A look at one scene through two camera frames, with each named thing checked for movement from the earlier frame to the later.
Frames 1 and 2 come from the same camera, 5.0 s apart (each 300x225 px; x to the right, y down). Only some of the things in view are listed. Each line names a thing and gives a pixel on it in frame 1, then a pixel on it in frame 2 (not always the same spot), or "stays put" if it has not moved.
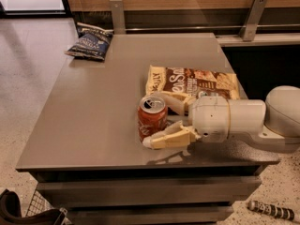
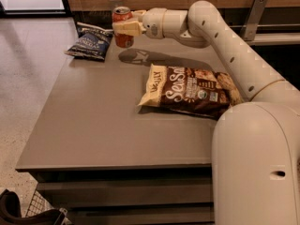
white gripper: [210, 117] to [154, 22]
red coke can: [152, 115] to [122, 14]
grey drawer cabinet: [90, 159] stays put
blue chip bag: [92, 42] stays put
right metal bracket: [251, 23] stays put
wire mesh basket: [39, 203] stays put
